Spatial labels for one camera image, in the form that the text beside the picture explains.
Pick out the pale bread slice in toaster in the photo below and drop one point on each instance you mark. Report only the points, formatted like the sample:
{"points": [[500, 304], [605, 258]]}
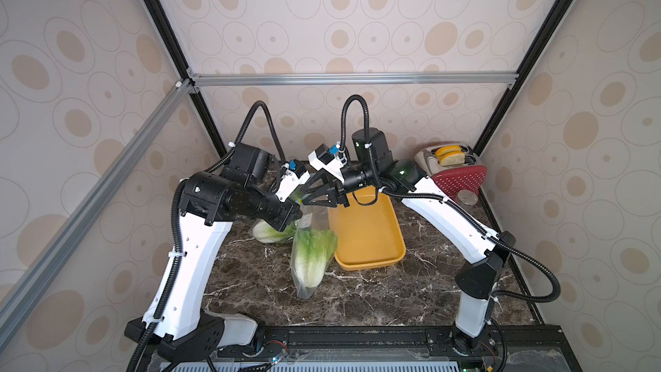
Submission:
{"points": [[451, 159]]}

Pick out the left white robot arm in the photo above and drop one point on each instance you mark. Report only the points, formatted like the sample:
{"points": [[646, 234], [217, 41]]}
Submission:
{"points": [[203, 209]]}

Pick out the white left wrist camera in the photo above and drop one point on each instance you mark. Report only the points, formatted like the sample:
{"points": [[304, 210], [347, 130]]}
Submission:
{"points": [[295, 174]]}

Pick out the aluminium rail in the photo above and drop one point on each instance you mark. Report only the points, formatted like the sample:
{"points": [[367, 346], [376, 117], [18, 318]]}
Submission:
{"points": [[369, 78], [38, 279]]}

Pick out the clear plastic bag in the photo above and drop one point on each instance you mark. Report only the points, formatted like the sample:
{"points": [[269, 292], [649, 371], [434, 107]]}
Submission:
{"points": [[314, 217]]}

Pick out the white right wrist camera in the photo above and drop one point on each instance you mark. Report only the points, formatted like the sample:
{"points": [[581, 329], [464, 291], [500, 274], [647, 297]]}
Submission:
{"points": [[330, 160]]}

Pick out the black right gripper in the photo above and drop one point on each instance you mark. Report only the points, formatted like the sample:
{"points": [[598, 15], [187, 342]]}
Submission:
{"points": [[337, 182]]}

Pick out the yellow plastic tray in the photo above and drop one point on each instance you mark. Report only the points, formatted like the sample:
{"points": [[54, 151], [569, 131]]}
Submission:
{"points": [[368, 232]]}

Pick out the black corner frame post right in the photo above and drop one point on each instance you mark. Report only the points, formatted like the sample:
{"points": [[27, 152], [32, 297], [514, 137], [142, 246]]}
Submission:
{"points": [[556, 15]]}

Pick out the aluminium rail back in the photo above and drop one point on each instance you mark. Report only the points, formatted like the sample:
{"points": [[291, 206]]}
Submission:
{"points": [[369, 78]]}

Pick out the black corner frame post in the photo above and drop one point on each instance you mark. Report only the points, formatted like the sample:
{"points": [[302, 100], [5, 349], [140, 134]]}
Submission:
{"points": [[556, 15], [167, 34]]}

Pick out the chinese cabbage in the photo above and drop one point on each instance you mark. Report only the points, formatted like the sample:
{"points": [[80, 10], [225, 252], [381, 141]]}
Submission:
{"points": [[311, 255], [271, 232]]}

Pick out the black corner frame post left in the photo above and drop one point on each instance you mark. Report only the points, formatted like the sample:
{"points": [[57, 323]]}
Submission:
{"points": [[167, 34]]}

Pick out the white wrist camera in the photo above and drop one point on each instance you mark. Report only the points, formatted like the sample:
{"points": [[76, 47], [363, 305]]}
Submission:
{"points": [[330, 160], [295, 174]]}

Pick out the aluminium rail left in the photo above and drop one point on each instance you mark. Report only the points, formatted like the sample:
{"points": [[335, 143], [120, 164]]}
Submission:
{"points": [[38, 279]]}

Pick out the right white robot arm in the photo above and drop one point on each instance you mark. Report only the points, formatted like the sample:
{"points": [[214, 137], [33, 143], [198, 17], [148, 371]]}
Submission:
{"points": [[484, 250]]}

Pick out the yellow bread slice in toaster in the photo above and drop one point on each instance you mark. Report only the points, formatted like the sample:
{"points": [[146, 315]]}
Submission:
{"points": [[444, 150]]}

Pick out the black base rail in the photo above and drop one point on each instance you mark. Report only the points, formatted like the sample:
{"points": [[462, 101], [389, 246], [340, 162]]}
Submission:
{"points": [[509, 348]]}

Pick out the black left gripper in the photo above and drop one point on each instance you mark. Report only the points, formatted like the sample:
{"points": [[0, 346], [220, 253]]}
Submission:
{"points": [[287, 212]]}

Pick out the red and silver toaster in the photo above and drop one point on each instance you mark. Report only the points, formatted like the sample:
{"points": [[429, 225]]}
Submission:
{"points": [[452, 179]]}

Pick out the clear jar with metal lid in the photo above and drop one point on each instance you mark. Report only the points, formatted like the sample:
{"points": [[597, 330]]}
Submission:
{"points": [[467, 198]]}

